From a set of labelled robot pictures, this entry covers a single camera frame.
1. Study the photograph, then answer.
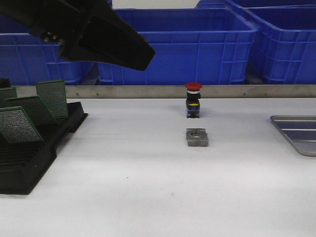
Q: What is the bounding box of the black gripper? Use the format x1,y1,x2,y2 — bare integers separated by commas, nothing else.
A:
0,0,155,71

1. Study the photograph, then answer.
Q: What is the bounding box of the green circuit board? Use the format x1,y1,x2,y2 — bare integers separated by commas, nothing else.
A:
0,87,17,108
36,79,68,119
0,106,43,144
6,95,57,126

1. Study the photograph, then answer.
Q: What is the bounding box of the upright green circuit board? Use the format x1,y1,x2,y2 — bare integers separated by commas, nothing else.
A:
36,79,68,119

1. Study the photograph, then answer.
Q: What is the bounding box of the black slotted board rack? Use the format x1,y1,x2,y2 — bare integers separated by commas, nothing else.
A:
0,79,87,195

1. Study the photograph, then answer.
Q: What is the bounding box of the grey metal tray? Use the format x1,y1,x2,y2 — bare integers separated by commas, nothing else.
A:
270,115,316,157

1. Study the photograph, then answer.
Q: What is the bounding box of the left blue plastic crate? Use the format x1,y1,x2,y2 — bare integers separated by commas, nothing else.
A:
0,15,95,85

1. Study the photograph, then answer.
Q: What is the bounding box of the blue plastic crate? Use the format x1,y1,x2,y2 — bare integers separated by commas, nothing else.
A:
0,15,95,85
98,8,256,85
244,7,316,84

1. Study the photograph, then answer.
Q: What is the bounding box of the centre blue plastic crate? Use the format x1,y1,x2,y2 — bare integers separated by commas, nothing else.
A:
98,8,256,85

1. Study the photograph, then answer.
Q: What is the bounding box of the red emergency stop button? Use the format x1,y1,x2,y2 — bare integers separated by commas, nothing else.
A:
185,82,202,118

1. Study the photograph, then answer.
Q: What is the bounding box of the grey metal mounting block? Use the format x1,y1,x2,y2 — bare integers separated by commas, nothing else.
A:
186,128,209,147

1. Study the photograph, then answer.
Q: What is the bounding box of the back right blue crate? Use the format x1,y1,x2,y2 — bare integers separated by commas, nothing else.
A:
196,0,316,9

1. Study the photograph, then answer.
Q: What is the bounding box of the right blue plastic crate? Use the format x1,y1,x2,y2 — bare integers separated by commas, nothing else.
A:
244,7,316,84

